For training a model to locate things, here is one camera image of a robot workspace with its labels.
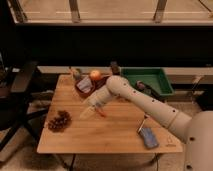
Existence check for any dark red grape bunch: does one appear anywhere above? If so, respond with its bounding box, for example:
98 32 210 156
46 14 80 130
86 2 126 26
48 110 71 132

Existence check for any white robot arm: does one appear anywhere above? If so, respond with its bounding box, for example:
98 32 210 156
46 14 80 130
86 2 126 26
86 75 213 171

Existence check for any green plastic tray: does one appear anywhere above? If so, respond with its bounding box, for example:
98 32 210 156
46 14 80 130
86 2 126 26
121 67 174 101

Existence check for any red bowl with white cloth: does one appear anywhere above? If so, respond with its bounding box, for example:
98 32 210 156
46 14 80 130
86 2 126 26
74 76 108 98

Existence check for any orange apple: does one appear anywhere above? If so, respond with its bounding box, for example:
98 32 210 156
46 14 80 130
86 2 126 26
89 70 102 81

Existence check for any wooden folding table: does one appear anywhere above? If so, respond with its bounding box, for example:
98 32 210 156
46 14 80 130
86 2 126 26
37 75 183 154

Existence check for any dark small bottle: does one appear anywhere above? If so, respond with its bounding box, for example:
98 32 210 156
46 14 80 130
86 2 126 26
110 61 120 75

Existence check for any blue sponge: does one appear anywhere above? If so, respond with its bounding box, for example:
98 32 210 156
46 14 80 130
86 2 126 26
139 127 159 149

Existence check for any black office chair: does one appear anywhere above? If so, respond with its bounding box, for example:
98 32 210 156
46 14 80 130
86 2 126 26
0 53 48 152

